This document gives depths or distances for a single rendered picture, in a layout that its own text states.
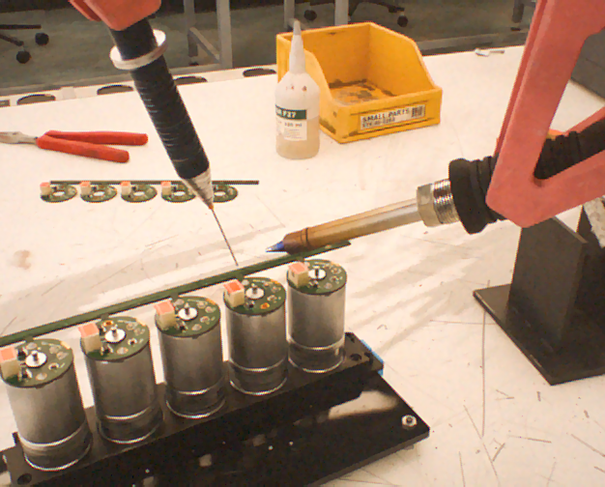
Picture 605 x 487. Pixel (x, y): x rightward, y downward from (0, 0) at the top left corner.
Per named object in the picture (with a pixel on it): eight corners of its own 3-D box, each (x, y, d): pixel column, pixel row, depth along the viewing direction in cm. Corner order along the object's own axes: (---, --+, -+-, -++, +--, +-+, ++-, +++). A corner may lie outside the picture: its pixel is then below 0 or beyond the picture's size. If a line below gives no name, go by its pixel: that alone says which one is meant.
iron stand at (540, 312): (510, 405, 36) (617, 353, 27) (457, 253, 39) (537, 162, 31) (610, 382, 37) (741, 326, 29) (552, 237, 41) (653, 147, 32)
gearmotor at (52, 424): (101, 471, 27) (79, 368, 24) (36, 496, 26) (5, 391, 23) (86, 428, 28) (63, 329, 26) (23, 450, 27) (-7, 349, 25)
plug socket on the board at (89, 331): (108, 346, 25) (105, 330, 25) (85, 353, 25) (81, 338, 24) (102, 333, 26) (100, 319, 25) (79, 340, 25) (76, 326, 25)
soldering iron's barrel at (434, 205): (289, 273, 25) (464, 229, 22) (271, 237, 25) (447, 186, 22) (301, 252, 26) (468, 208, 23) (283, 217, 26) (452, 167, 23)
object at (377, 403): (339, 350, 34) (340, 331, 34) (430, 448, 29) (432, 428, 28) (-3, 472, 28) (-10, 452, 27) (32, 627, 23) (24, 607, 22)
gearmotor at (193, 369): (237, 419, 29) (230, 320, 26) (181, 441, 28) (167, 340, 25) (214, 384, 31) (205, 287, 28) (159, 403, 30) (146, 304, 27)
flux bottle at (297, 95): (271, 144, 56) (268, 16, 51) (311, 139, 57) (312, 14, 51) (282, 161, 53) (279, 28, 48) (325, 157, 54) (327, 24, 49)
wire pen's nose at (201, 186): (187, 207, 23) (170, 172, 22) (212, 187, 24) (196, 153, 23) (206, 218, 23) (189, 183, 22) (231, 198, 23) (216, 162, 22)
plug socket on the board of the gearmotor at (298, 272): (314, 282, 28) (314, 269, 28) (295, 288, 28) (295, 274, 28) (304, 272, 29) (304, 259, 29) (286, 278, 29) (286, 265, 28)
